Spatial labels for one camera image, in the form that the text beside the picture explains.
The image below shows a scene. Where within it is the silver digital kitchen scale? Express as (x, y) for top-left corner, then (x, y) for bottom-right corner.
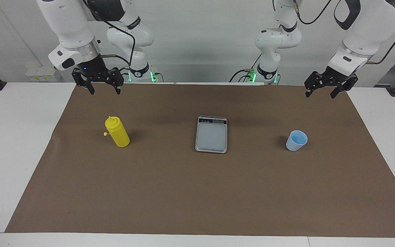
(195, 116), (228, 154)

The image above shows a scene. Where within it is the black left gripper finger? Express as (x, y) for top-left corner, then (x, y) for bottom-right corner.
(304, 71), (327, 98)
(331, 75), (359, 99)

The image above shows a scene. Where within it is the yellow squeeze bottle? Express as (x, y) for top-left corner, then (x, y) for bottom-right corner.
(104, 116), (130, 148)

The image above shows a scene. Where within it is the black base power cable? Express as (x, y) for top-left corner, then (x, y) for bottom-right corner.
(229, 69), (253, 83)
(120, 66), (132, 83)

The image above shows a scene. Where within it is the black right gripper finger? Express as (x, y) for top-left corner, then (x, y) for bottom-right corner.
(72, 69), (95, 95)
(108, 67), (124, 95)

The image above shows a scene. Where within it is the light blue plastic cup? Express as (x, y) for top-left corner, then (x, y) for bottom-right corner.
(286, 130), (308, 152)

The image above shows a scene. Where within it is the white wall socket box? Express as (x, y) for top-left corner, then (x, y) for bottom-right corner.
(25, 65), (61, 82)

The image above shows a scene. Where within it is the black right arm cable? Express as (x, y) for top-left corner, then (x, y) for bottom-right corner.
(83, 0), (136, 69)

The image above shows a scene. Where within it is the brown table mat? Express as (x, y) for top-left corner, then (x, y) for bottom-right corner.
(5, 82), (395, 238)

